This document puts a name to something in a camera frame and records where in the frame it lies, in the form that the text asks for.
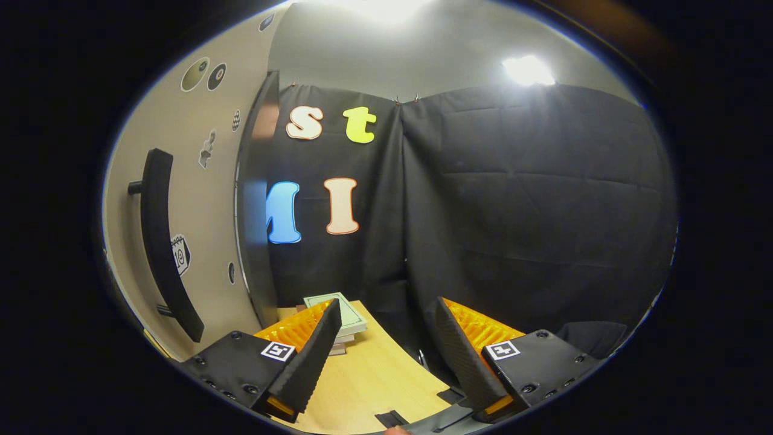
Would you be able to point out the small ceiling light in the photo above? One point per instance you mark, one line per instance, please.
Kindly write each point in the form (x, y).
(527, 69)

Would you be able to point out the beige cabinet door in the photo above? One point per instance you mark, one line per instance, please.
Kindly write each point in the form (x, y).
(205, 211)

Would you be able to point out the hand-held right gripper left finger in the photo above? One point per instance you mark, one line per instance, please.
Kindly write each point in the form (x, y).
(311, 356)

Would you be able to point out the large ceiling light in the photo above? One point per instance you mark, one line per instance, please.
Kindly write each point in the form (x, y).
(386, 9)

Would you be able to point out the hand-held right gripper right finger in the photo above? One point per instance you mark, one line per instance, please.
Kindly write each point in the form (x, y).
(462, 362)

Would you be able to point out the green book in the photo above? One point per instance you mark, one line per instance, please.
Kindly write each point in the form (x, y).
(352, 317)

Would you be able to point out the black backdrop cloth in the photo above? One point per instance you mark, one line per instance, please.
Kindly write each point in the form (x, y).
(531, 211)

